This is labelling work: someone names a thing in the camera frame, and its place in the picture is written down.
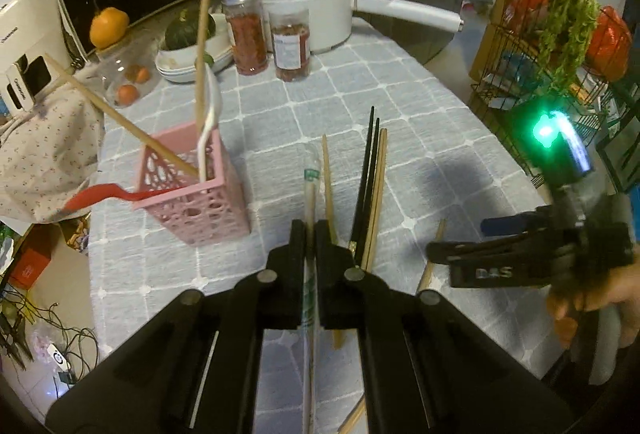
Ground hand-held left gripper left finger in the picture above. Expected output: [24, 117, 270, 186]
[45, 219, 308, 434]

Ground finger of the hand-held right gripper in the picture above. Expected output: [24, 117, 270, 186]
[426, 238, 551, 265]
[481, 211, 556, 237]

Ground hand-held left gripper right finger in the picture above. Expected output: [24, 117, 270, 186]
[315, 220, 576, 434]

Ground paper-wrapped chopsticks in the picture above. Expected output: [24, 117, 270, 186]
[300, 149, 321, 434]

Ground pink perforated plastic basket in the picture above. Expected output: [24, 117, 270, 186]
[132, 121, 252, 246]

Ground white plastic spoon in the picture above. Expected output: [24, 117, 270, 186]
[196, 56, 224, 180]

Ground red plastic spoon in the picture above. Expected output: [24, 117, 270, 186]
[65, 183, 146, 211]

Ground person's right hand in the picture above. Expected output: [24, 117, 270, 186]
[547, 259, 640, 350]

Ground green leafy bundle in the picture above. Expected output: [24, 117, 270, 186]
[537, 0, 601, 90]

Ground white label spice jar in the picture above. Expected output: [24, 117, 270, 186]
[269, 9, 312, 82]

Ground printed cardboard box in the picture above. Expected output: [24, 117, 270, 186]
[57, 219, 91, 255]

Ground red spice jar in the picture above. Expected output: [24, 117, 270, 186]
[221, 0, 269, 75]

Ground stack of white bowls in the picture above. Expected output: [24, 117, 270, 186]
[155, 27, 236, 82]

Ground green pumpkin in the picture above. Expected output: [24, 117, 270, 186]
[165, 8, 217, 51]

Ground red box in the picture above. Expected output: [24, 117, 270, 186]
[10, 247, 51, 287]

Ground clear glass jar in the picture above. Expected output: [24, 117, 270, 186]
[95, 34, 156, 108]

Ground floral tablecloth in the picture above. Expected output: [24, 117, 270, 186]
[0, 79, 106, 222]

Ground large orange citrus fruit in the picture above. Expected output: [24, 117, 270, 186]
[90, 7, 130, 49]

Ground white air fryer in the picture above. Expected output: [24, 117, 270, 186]
[0, 0, 86, 115]

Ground black wire rack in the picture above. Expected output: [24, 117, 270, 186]
[467, 0, 640, 195]

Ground black floor cables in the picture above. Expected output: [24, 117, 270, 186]
[0, 294, 101, 395]

